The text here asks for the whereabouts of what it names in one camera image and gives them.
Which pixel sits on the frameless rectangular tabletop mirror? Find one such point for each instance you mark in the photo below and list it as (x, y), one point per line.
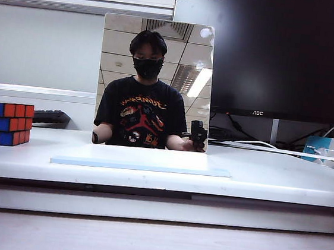
(199, 44)

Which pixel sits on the black computer keyboard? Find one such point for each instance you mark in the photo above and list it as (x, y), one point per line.
(49, 117)

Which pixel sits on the thin white flat board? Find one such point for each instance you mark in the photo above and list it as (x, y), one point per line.
(286, 151)

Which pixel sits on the black AOC computer monitor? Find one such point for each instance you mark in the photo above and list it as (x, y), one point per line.
(282, 53)

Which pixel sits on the blue and white box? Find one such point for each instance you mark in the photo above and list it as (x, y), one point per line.
(320, 147)

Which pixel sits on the light blue mirror base plate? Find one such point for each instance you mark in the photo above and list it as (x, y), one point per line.
(138, 167)

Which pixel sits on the grey monitor stand post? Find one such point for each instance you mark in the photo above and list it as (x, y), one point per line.
(274, 130)

